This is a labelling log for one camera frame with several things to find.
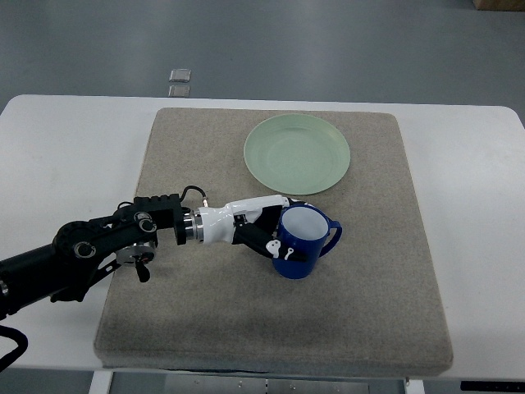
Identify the light green plate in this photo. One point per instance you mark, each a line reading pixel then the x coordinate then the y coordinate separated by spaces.
pixel 297 154

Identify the lower floor socket plate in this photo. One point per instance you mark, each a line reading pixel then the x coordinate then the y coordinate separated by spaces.
pixel 179 91

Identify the cardboard box corner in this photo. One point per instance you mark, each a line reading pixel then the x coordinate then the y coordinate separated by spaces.
pixel 499 5

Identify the floor socket plate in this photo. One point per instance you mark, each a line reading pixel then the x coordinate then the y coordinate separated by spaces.
pixel 180 75
pixel 179 91

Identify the grey felt mat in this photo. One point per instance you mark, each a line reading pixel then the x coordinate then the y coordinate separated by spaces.
pixel 371 306

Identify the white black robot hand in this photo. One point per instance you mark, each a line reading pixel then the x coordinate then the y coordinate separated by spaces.
pixel 250 222

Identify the upper floor socket plate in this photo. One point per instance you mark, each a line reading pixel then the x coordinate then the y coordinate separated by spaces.
pixel 180 75

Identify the white table frame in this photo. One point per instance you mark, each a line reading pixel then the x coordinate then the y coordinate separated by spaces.
pixel 245 383

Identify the blue mug white inside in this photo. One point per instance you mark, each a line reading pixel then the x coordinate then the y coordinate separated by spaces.
pixel 305 234

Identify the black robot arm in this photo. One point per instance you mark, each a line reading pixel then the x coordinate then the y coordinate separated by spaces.
pixel 82 253

